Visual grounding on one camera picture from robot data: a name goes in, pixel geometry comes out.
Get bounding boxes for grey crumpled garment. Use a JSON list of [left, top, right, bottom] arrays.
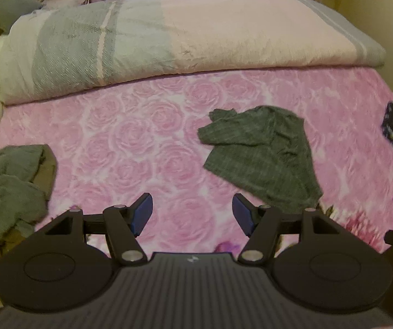
[[0, 144, 49, 244]]

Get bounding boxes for grey plaid shorts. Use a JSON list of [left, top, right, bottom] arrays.
[[197, 106, 323, 213]]

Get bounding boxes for pink rose bed blanket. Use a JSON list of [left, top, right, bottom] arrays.
[[0, 68, 393, 253]]

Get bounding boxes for olive green garment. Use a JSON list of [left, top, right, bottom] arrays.
[[0, 143, 58, 254]]

